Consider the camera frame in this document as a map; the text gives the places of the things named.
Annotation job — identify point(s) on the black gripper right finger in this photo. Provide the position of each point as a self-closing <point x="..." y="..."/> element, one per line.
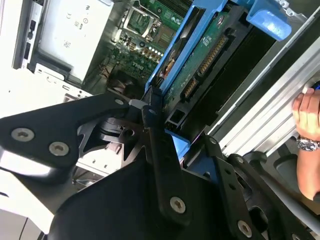
<point x="237" y="195"/>

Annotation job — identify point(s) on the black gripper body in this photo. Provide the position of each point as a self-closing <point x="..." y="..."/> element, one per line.
<point x="112" y="212"/>

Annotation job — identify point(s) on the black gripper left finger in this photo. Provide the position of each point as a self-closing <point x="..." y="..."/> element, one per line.
<point x="50" y="120"/>

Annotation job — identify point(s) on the person's hand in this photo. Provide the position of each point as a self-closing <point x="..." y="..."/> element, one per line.
<point x="308" y="115"/>

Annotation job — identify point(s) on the hard disk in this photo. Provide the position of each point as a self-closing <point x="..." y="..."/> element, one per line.
<point x="200" y="62"/>

